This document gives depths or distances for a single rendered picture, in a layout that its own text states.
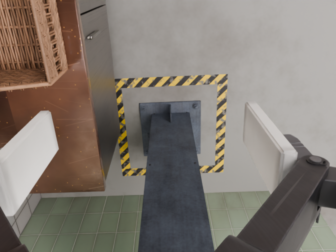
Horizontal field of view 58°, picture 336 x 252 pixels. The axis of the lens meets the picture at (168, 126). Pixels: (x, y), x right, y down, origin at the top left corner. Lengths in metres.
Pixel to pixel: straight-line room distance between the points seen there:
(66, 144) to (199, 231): 0.52
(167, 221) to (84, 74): 0.50
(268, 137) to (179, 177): 0.94
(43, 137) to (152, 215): 0.77
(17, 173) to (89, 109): 0.84
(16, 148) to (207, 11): 1.37
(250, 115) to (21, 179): 0.14
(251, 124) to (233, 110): 1.45
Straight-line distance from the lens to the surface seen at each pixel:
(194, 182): 1.07
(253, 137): 0.19
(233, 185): 1.89
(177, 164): 1.16
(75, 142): 1.07
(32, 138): 0.19
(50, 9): 0.90
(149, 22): 1.49
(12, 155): 0.17
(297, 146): 0.17
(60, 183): 1.18
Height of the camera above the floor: 1.48
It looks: 64 degrees down
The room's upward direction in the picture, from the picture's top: 179 degrees clockwise
